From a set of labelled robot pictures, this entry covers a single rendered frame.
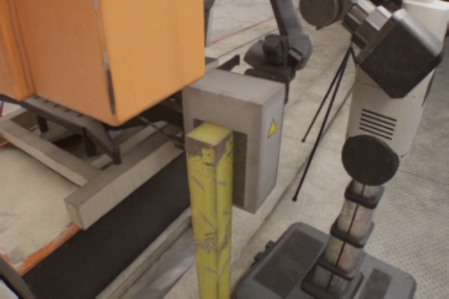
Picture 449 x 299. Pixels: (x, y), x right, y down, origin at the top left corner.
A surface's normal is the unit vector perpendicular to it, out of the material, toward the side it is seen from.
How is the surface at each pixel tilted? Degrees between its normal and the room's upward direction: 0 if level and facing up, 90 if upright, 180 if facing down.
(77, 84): 90
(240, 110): 90
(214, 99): 90
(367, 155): 90
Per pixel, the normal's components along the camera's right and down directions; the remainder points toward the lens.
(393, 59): -0.64, 0.40
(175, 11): 0.85, 0.27
